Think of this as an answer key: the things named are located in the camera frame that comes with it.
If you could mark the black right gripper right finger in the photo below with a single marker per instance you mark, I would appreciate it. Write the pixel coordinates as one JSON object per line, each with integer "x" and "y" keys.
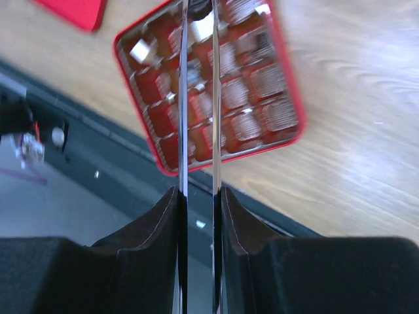
{"x": 266, "y": 272}

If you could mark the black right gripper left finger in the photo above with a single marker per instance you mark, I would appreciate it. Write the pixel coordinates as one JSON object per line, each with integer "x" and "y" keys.
{"x": 140, "y": 268}

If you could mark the metal tongs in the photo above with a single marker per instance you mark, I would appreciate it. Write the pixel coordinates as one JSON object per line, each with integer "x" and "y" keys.
{"x": 199, "y": 138}

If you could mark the white square chocolate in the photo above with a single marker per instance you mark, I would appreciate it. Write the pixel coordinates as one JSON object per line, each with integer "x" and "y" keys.
{"x": 202, "y": 29}
{"x": 141, "y": 52}

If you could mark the red tin lid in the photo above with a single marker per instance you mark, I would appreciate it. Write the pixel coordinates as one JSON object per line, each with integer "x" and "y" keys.
{"x": 86, "y": 15}

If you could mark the red chocolate box tray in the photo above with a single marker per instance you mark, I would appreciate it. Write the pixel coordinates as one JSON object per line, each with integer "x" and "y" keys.
{"x": 261, "y": 108}

